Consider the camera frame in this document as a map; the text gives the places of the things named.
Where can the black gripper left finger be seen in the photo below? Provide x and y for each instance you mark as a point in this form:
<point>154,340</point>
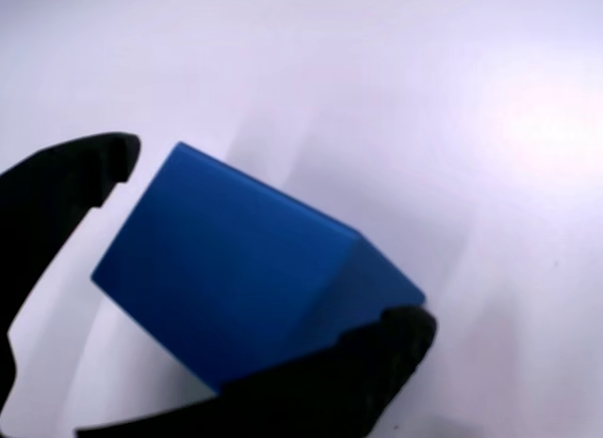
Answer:
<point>42,207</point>

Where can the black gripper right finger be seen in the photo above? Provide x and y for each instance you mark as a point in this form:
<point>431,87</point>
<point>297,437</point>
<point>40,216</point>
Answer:
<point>330,391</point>

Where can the blue block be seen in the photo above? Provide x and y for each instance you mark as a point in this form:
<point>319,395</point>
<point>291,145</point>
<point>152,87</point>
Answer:
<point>226,268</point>

